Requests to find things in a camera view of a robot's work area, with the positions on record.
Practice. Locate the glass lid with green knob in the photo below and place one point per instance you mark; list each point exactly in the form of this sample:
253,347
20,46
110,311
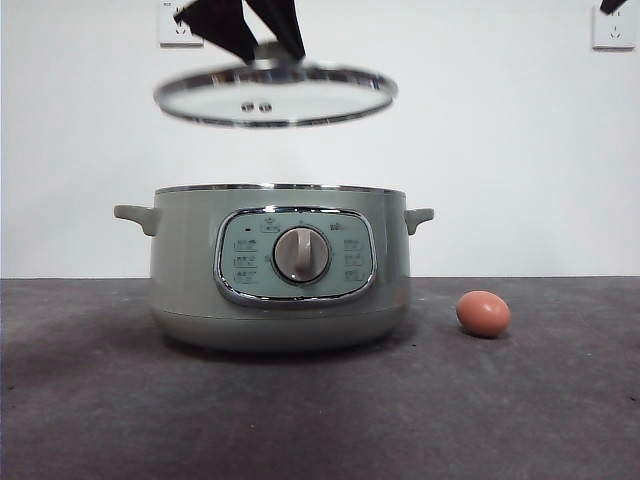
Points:
320,100

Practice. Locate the brown egg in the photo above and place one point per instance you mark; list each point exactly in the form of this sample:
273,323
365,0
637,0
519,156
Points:
483,314

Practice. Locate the white wall socket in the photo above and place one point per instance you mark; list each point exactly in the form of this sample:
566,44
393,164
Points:
614,33
169,38

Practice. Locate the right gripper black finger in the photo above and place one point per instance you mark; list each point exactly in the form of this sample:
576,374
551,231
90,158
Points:
614,4

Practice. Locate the green electric cooking pot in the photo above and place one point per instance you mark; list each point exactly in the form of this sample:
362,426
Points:
190,270

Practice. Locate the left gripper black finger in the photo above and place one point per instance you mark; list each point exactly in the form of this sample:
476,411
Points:
285,22
220,22

